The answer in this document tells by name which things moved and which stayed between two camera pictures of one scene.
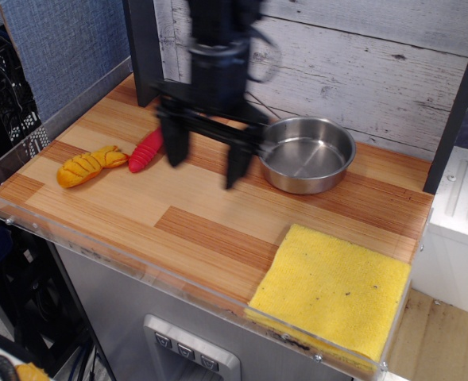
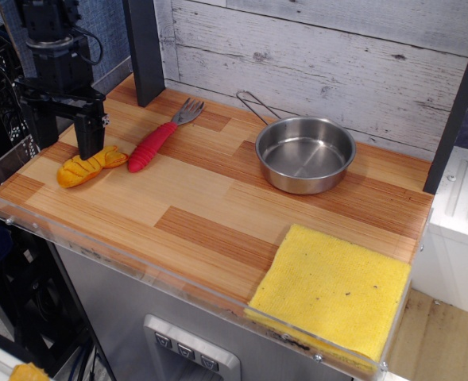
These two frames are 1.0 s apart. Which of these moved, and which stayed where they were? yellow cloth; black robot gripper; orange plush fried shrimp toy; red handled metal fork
Moved: black robot gripper
Stayed: orange plush fried shrimp toy; yellow cloth; red handled metal fork
